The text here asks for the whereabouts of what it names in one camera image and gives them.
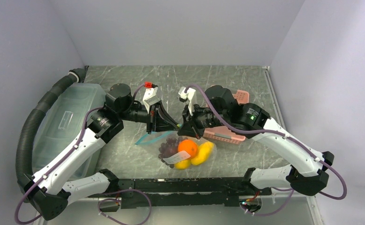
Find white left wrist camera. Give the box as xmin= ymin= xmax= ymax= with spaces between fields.
xmin=143 ymin=82 xmax=162 ymax=112

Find clear plastic storage bin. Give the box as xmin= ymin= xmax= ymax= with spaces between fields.
xmin=32 ymin=83 xmax=106 ymax=172

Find orange fruit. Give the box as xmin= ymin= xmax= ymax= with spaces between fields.
xmin=177 ymin=139 xmax=198 ymax=158

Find black corrugated hose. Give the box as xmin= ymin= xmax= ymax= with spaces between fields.
xmin=15 ymin=66 xmax=89 ymax=184

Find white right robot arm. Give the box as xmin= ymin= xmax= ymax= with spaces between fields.
xmin=178 ymin=85 xmax=334 ymax=196

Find aluminium frame rail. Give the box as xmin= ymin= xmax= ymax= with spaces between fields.
xmin=260 ymin=66 xmax=324 ymax=225

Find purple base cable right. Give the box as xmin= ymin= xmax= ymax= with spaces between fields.
xmin=241 ymin=187 xmax=295 ymax=218

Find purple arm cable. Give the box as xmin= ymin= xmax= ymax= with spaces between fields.
xmin=184 ymin=84 xmax=348 ymax=201
xmin=14 ymin=83 xmax=146 ymax=225

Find yellow lemon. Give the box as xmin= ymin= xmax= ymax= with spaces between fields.
xmin=174 ymin=159 xmax=191 ymax=170

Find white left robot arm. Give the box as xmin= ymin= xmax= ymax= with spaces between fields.
xmin=16 ymin=82 xmax=179 ymax=221

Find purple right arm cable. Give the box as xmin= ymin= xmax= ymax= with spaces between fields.
xmin=184 ymin=84 xmax=348 ymax=201

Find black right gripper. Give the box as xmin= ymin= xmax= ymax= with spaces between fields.
xmin=177 ymin=101 xmax=229 ymax=139

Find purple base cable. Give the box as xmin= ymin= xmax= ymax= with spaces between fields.
xmin=97 ymin=187 xmax=153 ymax=225
xmin=241 ymin=187 xmax=295 ymax=218

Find yellow mango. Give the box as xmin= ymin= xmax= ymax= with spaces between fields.
xmin=191 ymin=142 xmax=215 ymax=166

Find dark red grape bunch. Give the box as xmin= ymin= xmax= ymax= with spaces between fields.
xmin=158 ymin=137 xmax=183 ymax=169

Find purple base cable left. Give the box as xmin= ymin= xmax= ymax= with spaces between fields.
xmin=97 ymin=187 xmax=153 ymax=225

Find pink perforated plastic basket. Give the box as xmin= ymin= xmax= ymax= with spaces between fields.
xmin=204 ymin=90 xmax=250 ymax=144

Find clear zip top bag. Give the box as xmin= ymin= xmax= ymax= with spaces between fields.
xmin=135 ymin=131 xmax=217 ymax=170

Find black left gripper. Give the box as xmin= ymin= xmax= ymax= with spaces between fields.
xmin=119 ymin=99 xmax=179 ymax=134

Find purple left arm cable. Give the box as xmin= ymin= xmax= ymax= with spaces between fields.
xmin=14 ymin=83 xmax=146 ymax=225

